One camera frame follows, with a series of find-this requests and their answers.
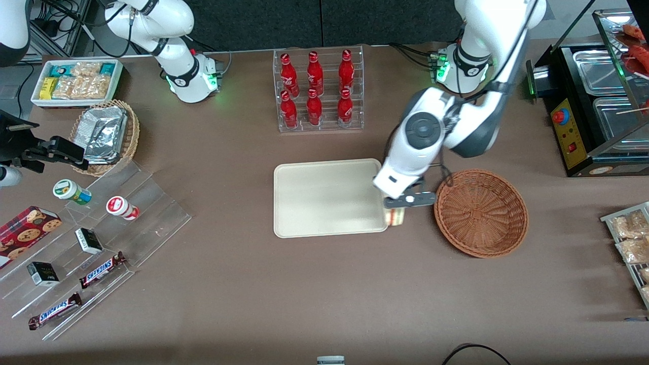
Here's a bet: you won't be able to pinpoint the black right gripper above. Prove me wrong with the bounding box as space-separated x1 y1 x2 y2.
0 109 90 174

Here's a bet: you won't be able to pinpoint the brown round wicker basket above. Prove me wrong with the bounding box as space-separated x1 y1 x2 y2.
434 169 529 259

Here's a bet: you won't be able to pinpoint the tan wicker basket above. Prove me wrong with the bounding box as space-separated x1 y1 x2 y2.
68 99 141 177

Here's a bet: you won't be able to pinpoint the cream plastic tray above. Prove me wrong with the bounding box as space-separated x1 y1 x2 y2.
273 158 390 239

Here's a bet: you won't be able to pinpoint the green lid yogurt cup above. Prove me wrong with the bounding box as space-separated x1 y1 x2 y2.
53 178 93 206

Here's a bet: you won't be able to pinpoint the white rectangular snack bin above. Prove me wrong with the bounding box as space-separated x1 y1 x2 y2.
30 59 124 109

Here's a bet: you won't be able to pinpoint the yellow snack packet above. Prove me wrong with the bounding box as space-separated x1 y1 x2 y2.
39 77 59 101

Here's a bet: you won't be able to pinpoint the red cookie box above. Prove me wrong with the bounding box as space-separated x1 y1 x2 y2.
0 205 63 270

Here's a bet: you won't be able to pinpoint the clear nut snack bag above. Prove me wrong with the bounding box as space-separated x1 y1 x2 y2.
51 75 112 100
71 61 102 78

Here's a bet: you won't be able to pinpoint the red lid yogurt cup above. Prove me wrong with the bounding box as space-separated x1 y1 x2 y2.
105 195 140 222

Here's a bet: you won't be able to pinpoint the small black box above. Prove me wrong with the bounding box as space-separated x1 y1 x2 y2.
75 227 104 256
26 261 60 287

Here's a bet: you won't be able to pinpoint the red cola bottle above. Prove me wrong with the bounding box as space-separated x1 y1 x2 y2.
338 49 355 95
280 53 300 97
337 88 354 128
280 90 299 129
306 89 323 127
306 51 325 96

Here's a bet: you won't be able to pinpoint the clear acrylic bottle rack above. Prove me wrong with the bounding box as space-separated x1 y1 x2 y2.
273 45 365 133

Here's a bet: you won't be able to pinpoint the clear acrylic step display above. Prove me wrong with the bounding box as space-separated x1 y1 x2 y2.
0 160 193 342

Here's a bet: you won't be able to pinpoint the brown snickers bar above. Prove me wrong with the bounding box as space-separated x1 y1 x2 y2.
79 251 128 290
27 291 83 331

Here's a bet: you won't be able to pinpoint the black hot food display machine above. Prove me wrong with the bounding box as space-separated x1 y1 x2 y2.
525 8 649 178

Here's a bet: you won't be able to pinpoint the steel food pan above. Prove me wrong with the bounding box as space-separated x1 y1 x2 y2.
573 49 632 96
593 96 649 153

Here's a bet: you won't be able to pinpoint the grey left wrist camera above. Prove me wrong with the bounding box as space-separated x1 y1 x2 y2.
383 191 437 209

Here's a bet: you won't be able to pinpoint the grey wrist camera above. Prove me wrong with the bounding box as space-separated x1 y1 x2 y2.
383 191 437 209
0 165 24 188

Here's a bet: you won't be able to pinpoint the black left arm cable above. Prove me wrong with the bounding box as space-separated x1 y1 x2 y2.
439 0 539 190

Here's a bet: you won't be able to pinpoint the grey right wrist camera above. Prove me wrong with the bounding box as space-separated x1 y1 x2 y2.
0 165 24 188

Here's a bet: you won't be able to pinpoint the aluminium frame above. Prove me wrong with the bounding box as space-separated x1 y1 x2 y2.
29 0 93 57

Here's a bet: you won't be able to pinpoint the black left base cables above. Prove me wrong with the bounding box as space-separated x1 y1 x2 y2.
389 43 438 70

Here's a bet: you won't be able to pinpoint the black base cables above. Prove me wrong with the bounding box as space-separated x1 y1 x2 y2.
389 43 438 70
192 37 233 65

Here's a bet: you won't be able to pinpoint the black looped table cable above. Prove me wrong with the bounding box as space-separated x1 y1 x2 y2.
441 343 513 365

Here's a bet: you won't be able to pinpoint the grey wire rack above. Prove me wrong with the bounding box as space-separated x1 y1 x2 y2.
600 201 649 311

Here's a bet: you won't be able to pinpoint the black right base cables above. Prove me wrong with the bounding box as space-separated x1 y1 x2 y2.
192 37 233 65

